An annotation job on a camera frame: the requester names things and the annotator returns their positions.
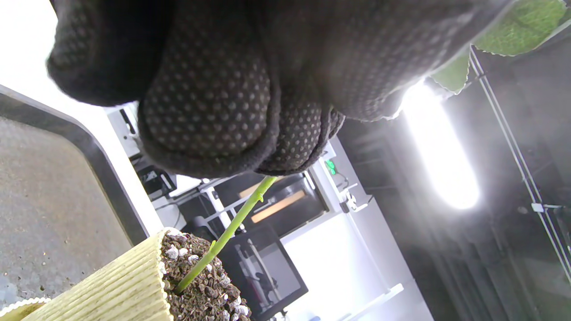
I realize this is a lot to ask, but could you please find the person's left hand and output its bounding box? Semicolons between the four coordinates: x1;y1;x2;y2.
47;0;513;178

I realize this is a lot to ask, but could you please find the brown potting mix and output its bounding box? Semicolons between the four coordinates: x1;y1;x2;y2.
158;230;251;321

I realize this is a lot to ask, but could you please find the yellow ribbed flower pot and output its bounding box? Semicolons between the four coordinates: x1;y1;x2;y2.
0;227;179;321

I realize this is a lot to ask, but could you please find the red artificial rose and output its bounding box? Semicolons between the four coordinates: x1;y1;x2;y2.
175;0;571;294

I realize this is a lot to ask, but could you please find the black double door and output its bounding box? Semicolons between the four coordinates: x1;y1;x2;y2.
214;172;328;237

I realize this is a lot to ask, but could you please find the monitor on black stand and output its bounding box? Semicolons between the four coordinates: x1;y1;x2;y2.
118;107;177;201

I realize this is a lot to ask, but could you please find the long ceiling light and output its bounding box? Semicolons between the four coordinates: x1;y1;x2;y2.
401;82;480;210

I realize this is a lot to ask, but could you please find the dark brown plastic tray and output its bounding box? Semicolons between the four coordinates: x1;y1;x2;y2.
0;84;150;308

